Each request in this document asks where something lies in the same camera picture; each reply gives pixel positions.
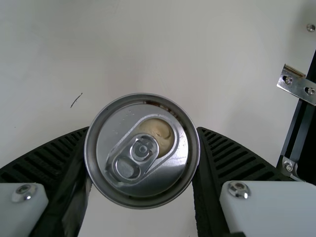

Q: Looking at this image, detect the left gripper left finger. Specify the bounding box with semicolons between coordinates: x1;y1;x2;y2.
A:
0;126;93;237

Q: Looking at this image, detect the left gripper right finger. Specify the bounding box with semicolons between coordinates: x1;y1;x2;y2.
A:
191;126;316;237

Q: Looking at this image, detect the purple can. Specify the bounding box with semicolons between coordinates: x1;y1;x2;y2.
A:
83;92;200;211

